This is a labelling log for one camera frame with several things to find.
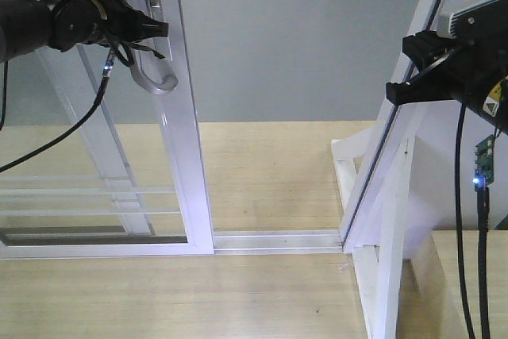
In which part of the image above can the white triangular support brace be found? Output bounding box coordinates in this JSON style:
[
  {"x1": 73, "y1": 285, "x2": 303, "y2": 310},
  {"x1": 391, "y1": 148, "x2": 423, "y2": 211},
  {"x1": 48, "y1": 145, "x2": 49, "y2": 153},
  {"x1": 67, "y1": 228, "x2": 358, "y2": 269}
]
[{"x1": 331, "y1": 128, "x2": 414, "y2": 338}]

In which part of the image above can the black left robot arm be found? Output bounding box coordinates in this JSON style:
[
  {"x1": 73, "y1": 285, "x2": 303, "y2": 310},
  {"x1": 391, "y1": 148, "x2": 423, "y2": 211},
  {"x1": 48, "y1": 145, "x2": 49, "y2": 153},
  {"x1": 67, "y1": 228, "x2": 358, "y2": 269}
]
[{"x1": 1, "y1": 0, "x2": 168, "y2": 67}]

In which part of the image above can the light wooden box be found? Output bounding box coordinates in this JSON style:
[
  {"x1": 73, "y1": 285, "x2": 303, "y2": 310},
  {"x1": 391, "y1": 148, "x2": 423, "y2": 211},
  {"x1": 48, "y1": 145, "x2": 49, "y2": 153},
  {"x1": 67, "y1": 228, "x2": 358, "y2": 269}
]
[{"x1": 398, "y1": 229, "x2": 508, "y2": 339}]

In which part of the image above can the light wooden base platform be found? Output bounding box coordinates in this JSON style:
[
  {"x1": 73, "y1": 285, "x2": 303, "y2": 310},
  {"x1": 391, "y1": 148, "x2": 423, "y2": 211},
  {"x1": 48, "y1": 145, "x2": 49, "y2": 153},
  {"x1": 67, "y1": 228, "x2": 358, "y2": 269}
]
[{"x1": 1, "y1": 121, "x2": 370, "y2": 338}]

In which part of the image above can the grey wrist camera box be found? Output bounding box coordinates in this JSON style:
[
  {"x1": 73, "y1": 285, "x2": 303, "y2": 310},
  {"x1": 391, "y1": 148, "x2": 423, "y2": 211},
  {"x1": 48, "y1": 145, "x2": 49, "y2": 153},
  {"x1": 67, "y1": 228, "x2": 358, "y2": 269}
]
[{"x1": 436, "y1": 0, "x2": 507, "y2": 42}]

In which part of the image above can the white fixed glass door panel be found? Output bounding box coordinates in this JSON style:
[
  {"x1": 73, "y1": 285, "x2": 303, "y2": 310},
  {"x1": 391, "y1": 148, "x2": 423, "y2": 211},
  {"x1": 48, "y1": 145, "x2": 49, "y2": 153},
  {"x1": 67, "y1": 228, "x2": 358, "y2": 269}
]
[{"x1": 0, "y1": 0, "x2": 156, "y2": 237}]

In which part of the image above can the white framed sliding glass door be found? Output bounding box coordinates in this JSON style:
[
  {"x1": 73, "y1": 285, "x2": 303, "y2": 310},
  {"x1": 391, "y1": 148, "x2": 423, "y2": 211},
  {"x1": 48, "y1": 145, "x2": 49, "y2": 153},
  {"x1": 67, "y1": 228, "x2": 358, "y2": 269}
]
[{"x1": 1, "y1": 0, "x2": 214, "y2": 260}]

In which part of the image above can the silver door handle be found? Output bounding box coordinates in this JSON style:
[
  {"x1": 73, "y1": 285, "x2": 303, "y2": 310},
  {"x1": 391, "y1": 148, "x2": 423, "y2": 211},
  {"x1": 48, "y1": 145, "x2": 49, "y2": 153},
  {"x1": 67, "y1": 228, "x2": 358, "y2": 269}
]
[{"x1": 130, "y1": 37, "x2": 179, "y2": 95}]

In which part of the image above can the aluminium floor track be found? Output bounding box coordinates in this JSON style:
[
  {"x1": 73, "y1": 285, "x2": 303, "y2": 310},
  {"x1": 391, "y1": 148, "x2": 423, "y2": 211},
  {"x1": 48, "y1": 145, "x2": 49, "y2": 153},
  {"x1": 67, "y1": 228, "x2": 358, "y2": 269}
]
[{"x1": 214, "y1": 229, "x2": 343, "y2": 256}]

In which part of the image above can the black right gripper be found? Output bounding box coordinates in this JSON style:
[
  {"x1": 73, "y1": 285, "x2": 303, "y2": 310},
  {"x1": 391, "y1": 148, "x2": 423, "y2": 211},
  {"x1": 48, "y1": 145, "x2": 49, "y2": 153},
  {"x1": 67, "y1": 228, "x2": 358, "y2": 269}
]
[{"x1": 386, "y1": 31, "x2": 507, "y2": 111}]

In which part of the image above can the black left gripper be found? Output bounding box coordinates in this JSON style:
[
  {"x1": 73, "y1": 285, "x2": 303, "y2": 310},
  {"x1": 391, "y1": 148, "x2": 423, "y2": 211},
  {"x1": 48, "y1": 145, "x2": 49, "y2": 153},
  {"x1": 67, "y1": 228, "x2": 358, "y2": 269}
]
[{"x1": 51, "y1": 0, "x2": 169, "y2": 52}]

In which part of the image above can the white door frame post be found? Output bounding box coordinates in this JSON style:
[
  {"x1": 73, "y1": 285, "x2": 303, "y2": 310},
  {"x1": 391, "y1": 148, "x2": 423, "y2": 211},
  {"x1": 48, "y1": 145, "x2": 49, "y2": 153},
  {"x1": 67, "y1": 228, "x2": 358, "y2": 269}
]
[{"x1": 333, "y1": 0, "x2": 444, "y2": 253}]

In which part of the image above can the green circuit board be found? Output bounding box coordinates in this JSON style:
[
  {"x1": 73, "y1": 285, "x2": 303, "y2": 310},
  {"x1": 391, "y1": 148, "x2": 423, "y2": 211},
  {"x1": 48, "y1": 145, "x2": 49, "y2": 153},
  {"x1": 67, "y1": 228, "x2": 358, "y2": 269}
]
[{"x1": 473, "y1": 134, "x2": 495, "y2": 191}]

